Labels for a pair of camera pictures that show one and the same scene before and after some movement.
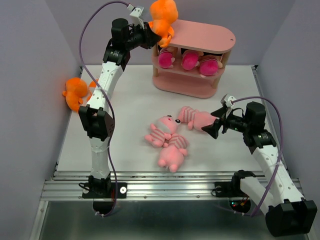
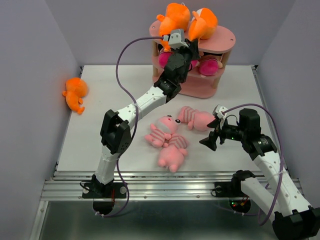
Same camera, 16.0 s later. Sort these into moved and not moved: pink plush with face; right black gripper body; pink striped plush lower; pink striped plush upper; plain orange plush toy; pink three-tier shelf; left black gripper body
Moved: left black gripper body; right black gripper body
Not moved: pink striped plush upper; pink plush with face; pink three-tier shelf; plain orange plush toy; pink striped plush lower
